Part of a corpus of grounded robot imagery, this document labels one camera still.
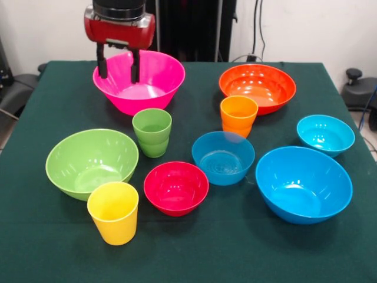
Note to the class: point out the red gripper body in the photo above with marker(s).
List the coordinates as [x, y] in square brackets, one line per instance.
[117, 32]

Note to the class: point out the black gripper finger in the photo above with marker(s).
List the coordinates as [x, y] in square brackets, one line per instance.
[102, 69]
[135, 73]

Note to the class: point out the green cup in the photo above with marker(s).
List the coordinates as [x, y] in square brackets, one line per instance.
[151, 144]

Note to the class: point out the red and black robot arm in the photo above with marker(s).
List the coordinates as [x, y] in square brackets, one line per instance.
[117, 6]

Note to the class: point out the large pink bowl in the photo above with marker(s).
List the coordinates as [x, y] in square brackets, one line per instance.
[141, 100]

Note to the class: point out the green bowl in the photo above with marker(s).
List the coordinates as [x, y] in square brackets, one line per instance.
[88, 159]

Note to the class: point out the dark equipment box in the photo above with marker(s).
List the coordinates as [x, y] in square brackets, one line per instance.
[4, 67]

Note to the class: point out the orange cup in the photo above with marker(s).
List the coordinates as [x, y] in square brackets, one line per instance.
[238, 118]

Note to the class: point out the small red bowl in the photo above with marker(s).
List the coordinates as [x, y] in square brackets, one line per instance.
[176, 188]

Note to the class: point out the ribbed blue bowl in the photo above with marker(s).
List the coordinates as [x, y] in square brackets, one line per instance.
[223, 165]

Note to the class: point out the orange-red bowl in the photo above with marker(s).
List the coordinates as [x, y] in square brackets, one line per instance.
[265, 88]

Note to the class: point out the yellow cup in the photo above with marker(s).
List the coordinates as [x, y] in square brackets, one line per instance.
[113, 224]

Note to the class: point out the dark green table cloth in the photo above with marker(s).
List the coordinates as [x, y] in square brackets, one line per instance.
[188, 250]

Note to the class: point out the small turquoise bowl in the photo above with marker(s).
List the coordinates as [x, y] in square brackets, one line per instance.
[325, 135]

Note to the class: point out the large blue bowl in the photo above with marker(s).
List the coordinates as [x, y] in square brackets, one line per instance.
[303, 188]

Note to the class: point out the black pedestal foot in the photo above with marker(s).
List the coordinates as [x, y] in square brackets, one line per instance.
[20, 88]
[359, 91]

